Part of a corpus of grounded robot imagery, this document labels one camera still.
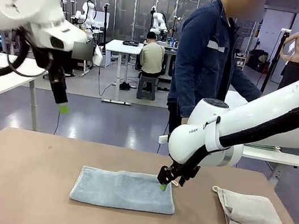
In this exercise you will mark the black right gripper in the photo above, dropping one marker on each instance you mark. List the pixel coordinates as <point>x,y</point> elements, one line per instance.
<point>188,173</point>

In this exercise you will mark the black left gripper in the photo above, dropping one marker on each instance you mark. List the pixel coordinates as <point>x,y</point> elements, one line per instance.
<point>51,64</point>

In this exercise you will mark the light blue towel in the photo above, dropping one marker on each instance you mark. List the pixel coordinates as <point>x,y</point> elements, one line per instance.
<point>124,191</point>

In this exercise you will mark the white terry towel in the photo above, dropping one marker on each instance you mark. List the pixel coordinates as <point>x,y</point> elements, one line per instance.
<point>252,215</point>

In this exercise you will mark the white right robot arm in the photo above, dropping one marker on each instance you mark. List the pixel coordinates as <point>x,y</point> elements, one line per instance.
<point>281,111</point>

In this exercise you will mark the person's right forearm denim sleeve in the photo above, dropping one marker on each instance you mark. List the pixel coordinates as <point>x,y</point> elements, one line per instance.
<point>185,101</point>

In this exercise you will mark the person's left forearm denim sleeve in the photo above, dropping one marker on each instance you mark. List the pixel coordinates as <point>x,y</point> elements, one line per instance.
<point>245,88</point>

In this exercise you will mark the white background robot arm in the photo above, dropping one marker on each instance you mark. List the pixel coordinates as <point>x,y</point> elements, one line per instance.
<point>158,18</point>
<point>89,14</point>

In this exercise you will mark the person's right hand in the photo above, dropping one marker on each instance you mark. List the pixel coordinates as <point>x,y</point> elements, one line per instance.
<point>184,120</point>

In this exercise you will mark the black sneaker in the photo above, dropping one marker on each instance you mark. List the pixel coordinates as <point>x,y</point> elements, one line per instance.
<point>125,86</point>

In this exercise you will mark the black pole stand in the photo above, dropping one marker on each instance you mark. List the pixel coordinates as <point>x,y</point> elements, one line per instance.
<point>104,29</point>

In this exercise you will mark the white standing desk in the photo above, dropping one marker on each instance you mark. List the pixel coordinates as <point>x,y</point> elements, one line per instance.
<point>124,47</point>

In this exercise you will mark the grey plastic stool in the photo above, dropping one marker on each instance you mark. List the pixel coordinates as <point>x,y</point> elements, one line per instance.
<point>147,87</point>

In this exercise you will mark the black flat device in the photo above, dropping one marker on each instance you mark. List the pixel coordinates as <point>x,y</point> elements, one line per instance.
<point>132,43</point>

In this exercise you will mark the seated person in beige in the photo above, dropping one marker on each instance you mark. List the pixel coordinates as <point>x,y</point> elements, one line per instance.
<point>151,57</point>

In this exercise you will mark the green towel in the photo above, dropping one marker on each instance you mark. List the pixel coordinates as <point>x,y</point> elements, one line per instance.
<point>261,147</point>

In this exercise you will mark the person in denim jacket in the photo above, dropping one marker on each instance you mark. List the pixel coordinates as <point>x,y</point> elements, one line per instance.
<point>205,55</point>

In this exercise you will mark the wooden shoe rack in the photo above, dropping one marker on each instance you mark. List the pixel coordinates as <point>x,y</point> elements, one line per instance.
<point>240,64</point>

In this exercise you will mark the black bags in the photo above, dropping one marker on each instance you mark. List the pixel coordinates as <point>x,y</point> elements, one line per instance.
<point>257,59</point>

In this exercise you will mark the black tripod with white box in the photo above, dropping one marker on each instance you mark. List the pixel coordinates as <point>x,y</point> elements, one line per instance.
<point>272,63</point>

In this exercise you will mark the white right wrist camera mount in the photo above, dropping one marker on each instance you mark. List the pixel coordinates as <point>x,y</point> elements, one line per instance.
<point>163,138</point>

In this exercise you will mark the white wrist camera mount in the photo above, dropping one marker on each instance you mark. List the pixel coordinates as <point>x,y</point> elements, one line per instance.
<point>97,57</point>
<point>163,138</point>

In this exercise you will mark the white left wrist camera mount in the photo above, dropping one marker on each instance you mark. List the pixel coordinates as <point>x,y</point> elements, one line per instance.
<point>97,57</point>

